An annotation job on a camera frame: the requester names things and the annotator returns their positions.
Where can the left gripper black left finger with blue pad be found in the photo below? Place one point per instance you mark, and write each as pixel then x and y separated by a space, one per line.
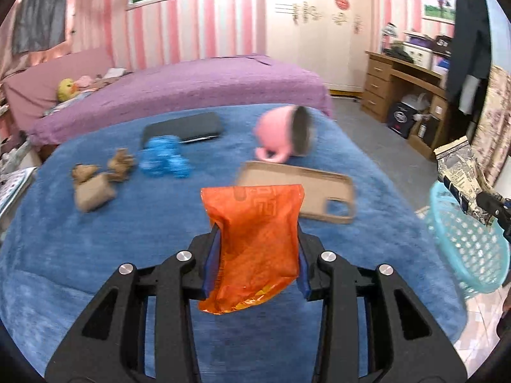
pixel 138 327

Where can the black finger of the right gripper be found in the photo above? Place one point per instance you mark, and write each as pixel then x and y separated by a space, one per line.
pixel 498 208

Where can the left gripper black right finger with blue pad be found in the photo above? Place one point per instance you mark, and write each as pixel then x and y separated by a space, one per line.
pixel 373 328

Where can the printed snack wrapper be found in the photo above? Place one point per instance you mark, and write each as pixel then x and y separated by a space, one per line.
pixel 462 175

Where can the orange plastic bag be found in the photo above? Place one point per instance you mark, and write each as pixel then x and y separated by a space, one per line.
pixel 259 254

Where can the brown cardboard roll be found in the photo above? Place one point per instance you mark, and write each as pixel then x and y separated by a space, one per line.
pixel 94 193

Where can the light blue plastic basket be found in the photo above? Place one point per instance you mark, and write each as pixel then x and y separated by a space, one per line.
pixel 478 255

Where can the floral curtain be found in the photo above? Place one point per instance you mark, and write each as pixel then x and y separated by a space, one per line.
pixel 491 142

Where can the dark hanging coat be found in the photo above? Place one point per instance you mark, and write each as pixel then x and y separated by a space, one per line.
pixel 470 45

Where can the dark box under desk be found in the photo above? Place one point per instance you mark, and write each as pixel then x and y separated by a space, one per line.
pixel 400 119

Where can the blue fuzzy blanket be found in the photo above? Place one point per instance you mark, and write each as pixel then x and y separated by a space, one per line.
pixel 55 257

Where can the wooden desk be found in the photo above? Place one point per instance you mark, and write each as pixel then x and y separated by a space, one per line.
pixel 389 80

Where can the tan phone case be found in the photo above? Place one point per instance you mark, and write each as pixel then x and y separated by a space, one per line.
pixel 320 188

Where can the white storage box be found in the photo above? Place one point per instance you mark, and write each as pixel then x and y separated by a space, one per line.
pixel 421 56

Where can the crumpled brown paper ball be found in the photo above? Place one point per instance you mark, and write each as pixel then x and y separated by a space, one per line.
pixel 83 172

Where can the crumpled blue plastic bag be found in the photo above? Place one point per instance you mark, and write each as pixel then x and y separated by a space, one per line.
pixel 161 156

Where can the folded patterned bedding pile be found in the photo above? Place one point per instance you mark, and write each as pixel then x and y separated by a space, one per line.
pixel 13 185

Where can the black glasses case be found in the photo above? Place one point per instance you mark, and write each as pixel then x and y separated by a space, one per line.
pixel 190 129

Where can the pink metal-lined mug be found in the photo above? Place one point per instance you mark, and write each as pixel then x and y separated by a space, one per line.
pixel 284 132

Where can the framed couple photo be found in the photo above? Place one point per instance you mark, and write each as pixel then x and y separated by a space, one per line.
pixel 441 11

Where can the yellow duck plush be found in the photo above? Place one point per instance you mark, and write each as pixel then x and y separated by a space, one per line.
pixel 67 90

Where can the cream wardrobe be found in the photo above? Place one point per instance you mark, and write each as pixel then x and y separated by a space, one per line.
pixel 327 37

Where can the pink headboard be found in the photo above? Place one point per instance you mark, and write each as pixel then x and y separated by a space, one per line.
pixel 32 92

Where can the purple dotted bed cover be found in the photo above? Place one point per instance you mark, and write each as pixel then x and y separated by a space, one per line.
pixel 219 81

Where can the grey hanging cloth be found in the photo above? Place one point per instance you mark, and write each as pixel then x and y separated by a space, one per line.
pixel 39 25

